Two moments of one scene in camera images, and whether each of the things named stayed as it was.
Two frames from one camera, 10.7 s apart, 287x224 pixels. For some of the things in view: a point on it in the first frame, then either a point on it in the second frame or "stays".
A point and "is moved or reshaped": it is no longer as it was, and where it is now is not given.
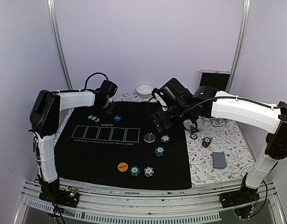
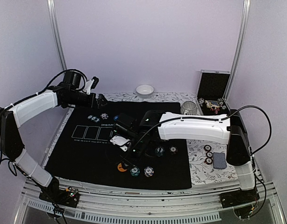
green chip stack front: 134,171 stays
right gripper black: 166,122 to 131,162
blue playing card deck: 218,160 stays
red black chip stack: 206,142 is moved or reshaped
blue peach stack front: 148,171 stays
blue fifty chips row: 93,118 stays
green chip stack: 159,151 stays
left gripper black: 110,110 to 97,104
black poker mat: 122,147 stays
